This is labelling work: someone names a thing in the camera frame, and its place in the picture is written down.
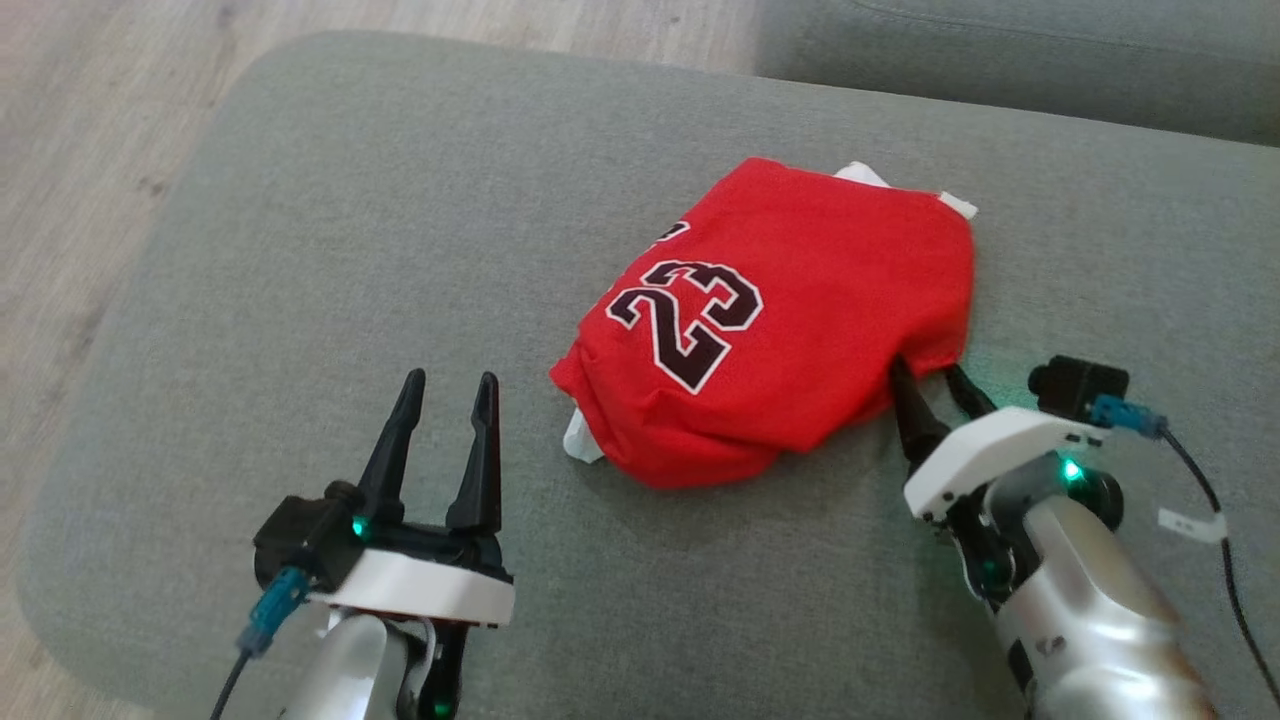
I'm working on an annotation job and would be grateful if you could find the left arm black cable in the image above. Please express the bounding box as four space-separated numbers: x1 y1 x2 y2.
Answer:
208 565 312 720

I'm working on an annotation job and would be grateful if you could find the large grey sofa seat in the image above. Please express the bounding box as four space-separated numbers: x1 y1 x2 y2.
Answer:
15 30 1280 720

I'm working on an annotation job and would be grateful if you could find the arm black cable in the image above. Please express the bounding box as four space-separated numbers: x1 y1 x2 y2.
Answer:
208 565 312 720
1088 393 1280 706

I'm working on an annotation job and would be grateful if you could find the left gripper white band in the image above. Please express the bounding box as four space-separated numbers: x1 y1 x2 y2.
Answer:
310 368 517 629

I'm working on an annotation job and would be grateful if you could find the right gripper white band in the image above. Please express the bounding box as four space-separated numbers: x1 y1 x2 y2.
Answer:
888 355 1103 524

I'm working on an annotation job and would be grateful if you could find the red jersey number 23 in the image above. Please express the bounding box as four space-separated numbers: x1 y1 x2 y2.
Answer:
549 157 979 491

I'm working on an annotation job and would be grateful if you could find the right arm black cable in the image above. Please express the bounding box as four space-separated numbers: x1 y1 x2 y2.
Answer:
1088 393 1280 706

